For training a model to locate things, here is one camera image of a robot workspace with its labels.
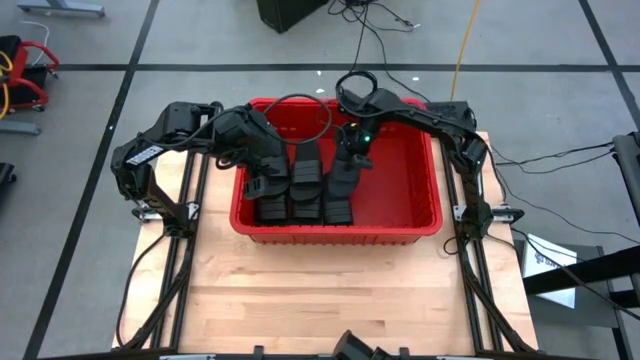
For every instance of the black rubber slide sandal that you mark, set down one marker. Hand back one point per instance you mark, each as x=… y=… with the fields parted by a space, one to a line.
x=306 y=170
x=272 y=210
x=337 y=212

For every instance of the black side table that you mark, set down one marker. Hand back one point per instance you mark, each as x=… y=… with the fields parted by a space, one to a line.
x=590 y=270

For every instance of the black caster wheel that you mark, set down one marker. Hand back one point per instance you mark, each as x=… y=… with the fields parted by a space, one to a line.
x=6 y=174

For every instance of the grey table foot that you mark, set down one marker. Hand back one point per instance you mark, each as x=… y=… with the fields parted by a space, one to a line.
x=20 y=127
x=60 y=7

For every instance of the black table-level camera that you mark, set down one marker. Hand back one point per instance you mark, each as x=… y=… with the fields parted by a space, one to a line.
x=352 y=346

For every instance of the black floor box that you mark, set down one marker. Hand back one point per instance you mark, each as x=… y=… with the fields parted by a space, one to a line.
x=287 y=12

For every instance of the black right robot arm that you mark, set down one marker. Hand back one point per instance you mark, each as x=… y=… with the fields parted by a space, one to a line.
x=430 y=120

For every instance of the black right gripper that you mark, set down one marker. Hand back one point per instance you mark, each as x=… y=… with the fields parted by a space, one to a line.
x=356 y=145

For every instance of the red wheeled cart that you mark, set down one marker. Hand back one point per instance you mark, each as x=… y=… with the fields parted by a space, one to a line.
x=25 y=75

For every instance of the black aluminium rig frame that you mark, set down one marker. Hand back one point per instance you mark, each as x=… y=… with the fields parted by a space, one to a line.
x=203 y=185

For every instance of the silver mounting bracket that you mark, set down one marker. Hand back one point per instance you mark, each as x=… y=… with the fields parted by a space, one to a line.
x=505 y=214
x=190 y=210

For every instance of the red plastic bin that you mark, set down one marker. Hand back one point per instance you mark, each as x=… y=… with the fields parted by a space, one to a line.
x=400 y=190

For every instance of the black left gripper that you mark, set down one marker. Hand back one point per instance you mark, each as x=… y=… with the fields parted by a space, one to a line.
x=255 y=140

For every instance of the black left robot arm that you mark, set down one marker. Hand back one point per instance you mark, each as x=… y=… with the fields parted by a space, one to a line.
x=175 y=122

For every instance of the white printed paper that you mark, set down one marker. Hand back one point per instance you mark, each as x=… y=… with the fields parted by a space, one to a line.
x=547 y=265

